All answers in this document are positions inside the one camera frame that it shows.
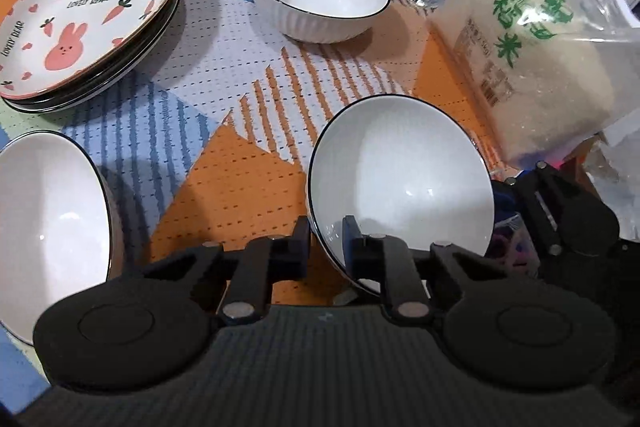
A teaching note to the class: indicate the large white sun plate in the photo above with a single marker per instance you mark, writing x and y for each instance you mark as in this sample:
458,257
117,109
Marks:
131,68

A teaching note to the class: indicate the large white bowl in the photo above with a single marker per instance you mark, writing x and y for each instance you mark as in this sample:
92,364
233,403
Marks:
50,227

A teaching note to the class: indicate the white pink rabbit plate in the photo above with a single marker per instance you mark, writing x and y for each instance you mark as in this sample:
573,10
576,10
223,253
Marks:
75,17

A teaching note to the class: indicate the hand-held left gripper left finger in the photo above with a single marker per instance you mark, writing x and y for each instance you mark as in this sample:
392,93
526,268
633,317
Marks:
300,252

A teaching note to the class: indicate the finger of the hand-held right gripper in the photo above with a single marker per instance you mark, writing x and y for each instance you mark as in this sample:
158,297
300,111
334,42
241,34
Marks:
537,212

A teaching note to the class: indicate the clear plastic bag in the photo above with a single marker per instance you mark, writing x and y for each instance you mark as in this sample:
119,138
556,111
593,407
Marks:
615,167

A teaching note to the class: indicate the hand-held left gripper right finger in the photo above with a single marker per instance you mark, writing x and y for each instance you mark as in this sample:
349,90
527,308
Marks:
351,247

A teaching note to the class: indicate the pink plastic toy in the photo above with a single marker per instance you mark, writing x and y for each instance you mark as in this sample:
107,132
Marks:
510,239

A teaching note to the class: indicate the blue fried egg plate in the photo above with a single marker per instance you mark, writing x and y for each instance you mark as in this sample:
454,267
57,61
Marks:
167,8

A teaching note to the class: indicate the clear bag of rice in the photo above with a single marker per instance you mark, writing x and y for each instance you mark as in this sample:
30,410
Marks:
530,47

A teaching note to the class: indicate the colourful checked tablecloth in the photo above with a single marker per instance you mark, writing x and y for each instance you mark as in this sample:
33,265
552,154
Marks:
225,107

